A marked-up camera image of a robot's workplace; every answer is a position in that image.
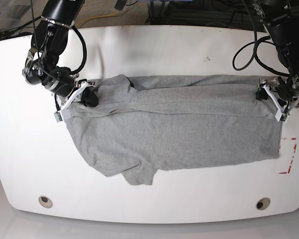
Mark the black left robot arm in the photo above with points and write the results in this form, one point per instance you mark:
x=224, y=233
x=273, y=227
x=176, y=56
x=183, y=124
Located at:
x=282, y=30

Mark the red tape rectangle marking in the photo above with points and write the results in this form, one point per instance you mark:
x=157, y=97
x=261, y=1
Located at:
x=287, y=151

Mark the grey T-shirt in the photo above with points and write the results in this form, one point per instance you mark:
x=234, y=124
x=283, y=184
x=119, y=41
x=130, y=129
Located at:
x=149, y=123

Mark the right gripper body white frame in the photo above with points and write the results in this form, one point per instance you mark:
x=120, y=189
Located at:
x=63, y=103

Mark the right table cable grommet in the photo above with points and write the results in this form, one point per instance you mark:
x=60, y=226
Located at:
x=263, y=203

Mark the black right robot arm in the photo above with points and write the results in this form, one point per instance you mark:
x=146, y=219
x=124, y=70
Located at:
x=48, y=42

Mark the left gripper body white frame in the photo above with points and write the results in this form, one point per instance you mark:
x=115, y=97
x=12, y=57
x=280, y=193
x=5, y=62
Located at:
x=281, y=92

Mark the table cable grommet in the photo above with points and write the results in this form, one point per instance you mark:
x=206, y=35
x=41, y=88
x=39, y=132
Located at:
x=45, y=202
x=263, y=203

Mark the left table cable grommet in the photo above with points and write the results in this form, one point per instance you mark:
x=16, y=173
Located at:
x=45, y=202

